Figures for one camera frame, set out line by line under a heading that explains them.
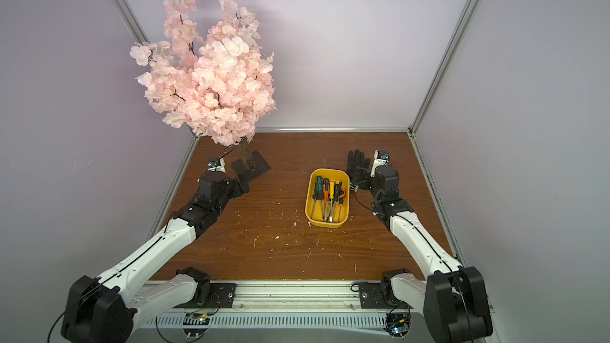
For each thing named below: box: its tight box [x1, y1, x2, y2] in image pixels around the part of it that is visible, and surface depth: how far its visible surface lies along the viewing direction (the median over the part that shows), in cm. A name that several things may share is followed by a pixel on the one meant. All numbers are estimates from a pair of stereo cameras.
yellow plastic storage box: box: [304, 168, 351, 229], surface depth 96 cm
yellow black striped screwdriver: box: [332, 180, 343, 223], surface depth 95 cm
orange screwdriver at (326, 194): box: [322, 177, 330, 223], surface depth 94 cm
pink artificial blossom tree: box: [130, 0, 278, 172], surface depth 62 cm
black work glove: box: [347, 149, 373, 192], surface depth 108 cm
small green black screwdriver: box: [316, 175, 325, 221], surface depth 95 cm
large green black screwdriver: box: [312, 175, 325, 222], surface depth 96 cm
